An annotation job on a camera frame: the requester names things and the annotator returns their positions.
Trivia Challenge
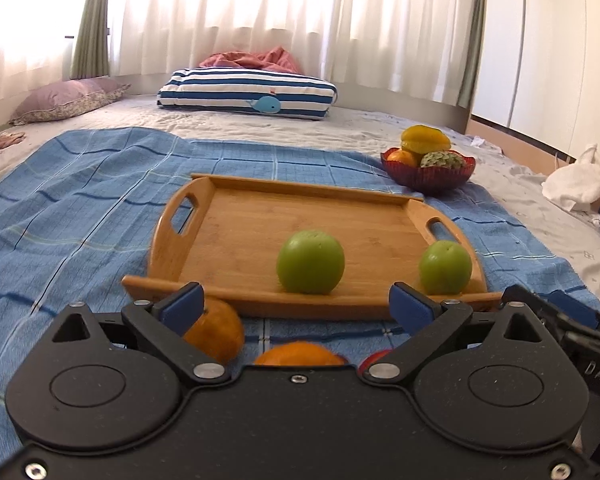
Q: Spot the red glass bowl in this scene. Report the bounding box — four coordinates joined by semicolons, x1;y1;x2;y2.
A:
381;147;477;195

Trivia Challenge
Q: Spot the grey bed sheet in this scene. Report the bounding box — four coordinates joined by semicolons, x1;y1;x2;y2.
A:
0;92;600;311

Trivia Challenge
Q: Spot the pink crumpled cloth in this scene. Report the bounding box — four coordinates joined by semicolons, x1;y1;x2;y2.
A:
198;46;303;75

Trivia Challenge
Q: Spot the blue plaid blanket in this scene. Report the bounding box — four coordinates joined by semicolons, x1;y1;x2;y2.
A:
0;127;600;466

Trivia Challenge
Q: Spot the white sheer curtain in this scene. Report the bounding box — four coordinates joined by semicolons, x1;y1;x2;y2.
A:
0;0;486;106

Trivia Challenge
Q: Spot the purple pillow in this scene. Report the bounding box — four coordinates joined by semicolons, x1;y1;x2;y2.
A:
8;77;131;126

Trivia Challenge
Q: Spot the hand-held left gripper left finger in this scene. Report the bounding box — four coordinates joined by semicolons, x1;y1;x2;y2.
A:
44;282;232;388

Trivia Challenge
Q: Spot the small orange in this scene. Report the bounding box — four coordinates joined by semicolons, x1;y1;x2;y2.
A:
386;149;421;168

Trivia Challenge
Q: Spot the striped whale pillow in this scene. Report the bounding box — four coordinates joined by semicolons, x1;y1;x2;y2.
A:
157;67;338;121

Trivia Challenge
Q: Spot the white wardrobe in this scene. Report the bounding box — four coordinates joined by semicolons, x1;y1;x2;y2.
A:
470;0;600;181

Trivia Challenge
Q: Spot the yellow starfruit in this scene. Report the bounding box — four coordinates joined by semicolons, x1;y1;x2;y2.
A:
400;125;452;156

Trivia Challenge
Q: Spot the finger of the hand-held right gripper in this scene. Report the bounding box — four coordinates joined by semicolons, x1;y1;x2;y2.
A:
541;290;600;356

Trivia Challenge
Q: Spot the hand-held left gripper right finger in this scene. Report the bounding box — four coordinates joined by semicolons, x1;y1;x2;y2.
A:
358;282;579;388

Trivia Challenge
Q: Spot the green curtain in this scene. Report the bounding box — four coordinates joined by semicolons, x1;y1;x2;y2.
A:
455;0;488;111
71;0;111;81

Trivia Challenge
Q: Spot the white plastic bag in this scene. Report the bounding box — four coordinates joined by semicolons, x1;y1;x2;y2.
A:
541;143;600;212

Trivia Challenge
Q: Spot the green custard apple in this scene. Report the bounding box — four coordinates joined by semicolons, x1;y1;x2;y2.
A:
420;150;467;169

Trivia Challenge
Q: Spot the large green apple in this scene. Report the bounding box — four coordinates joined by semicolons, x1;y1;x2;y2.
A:
277;230;345;295

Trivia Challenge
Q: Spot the wooden tray with handles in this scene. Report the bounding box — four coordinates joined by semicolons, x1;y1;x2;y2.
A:
121;173;503;320

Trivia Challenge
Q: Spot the small green apple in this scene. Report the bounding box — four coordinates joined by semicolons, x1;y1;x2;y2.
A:
418;240;473;296

